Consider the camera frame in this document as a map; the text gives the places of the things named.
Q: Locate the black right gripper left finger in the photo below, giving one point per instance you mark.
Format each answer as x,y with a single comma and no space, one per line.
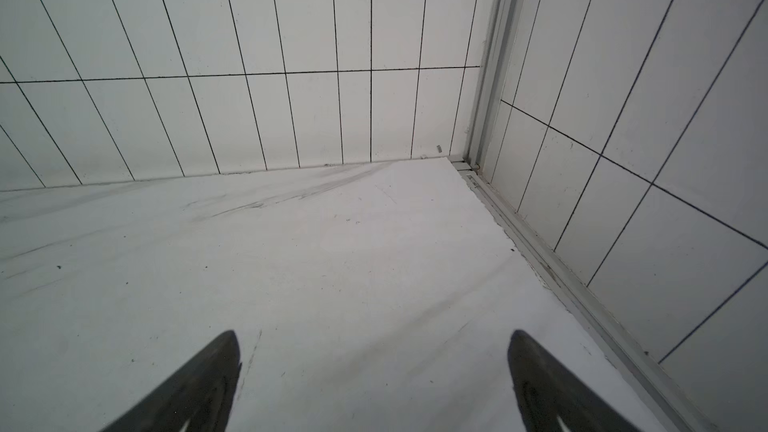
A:
197,397

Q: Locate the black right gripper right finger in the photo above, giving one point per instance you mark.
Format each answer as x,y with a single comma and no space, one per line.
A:
552,398

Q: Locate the aluminium corner post right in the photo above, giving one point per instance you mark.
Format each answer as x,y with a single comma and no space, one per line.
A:
500,38

